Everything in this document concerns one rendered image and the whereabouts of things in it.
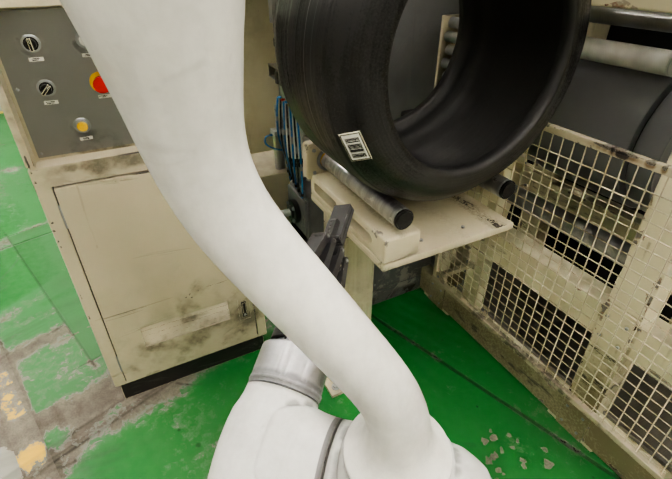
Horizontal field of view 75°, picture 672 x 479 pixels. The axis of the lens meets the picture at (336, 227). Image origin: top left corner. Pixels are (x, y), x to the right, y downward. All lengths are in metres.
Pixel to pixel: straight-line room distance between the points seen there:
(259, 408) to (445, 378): 1.32
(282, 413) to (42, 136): 1.02
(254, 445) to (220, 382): 1.28
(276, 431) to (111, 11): 0.40
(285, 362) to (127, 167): 0.90
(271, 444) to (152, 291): 1.08
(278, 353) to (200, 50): 0.37
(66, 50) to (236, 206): 1.03
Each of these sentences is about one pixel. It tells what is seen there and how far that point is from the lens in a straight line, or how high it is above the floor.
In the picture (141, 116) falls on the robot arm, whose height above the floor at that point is 1.27.
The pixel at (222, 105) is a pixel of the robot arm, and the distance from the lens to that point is 0.27.
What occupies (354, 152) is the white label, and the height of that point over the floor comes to 1.06.
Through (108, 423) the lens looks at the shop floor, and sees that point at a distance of 1.80.
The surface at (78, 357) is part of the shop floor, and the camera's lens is 2.07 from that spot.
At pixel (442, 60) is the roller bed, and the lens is 1.44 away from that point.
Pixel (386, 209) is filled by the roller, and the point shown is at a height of 0.91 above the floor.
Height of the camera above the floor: 1.35
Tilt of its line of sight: 32 degrees down
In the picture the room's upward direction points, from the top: straight up
